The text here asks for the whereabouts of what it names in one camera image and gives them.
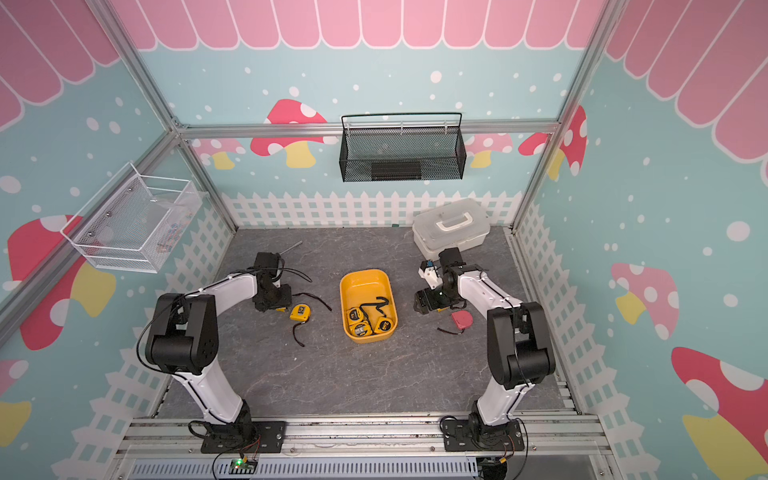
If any pink tape measure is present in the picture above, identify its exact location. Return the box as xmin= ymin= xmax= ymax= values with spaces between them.
xmin=437 ymin=310 xmax=474 ymax=335

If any yellow storage tray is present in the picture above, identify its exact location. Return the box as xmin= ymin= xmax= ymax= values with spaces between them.
xmin=340 ymin=269 xmax=398 ymax=344

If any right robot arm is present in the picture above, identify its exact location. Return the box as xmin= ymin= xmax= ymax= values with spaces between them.
xmin=414 ymin=261 xmax=556 ymax=437

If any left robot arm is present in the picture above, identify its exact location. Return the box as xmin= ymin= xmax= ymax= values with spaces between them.
xmin=144 ymin=252 xmax=292 ymax=440

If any white plastic lidded box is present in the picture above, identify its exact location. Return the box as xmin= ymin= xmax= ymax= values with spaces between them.
xmin=412 ymin=198 xmax=491 ymax=261

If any orange black screwdriver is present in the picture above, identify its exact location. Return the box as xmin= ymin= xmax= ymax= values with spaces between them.
xmin=279 ymin=241 xmax=304 ymax=256

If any green circuit board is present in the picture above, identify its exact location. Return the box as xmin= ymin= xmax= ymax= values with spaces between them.
xmin=228 ymin=458 xmax=258 ymax=475

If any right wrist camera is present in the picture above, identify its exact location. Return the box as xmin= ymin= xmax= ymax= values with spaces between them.
xmin=418 ymin=260 xmax=442 ymax=290

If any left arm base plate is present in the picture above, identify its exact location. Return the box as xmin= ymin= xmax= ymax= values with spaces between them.
xmin=200 ymin=421 xmax=287 ymax=454

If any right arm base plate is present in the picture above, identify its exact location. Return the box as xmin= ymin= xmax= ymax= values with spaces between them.
xmin=439 ymin=416 xmax=526 ymax=453

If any white wire wall basket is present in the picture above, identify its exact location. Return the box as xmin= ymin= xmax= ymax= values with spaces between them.
xmin=60 ymin=163 xmax=203 ymax=274

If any black mesh wall basket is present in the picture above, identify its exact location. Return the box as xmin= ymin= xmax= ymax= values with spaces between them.
xmin=339 ymin=112 xmax=467 ymax=182

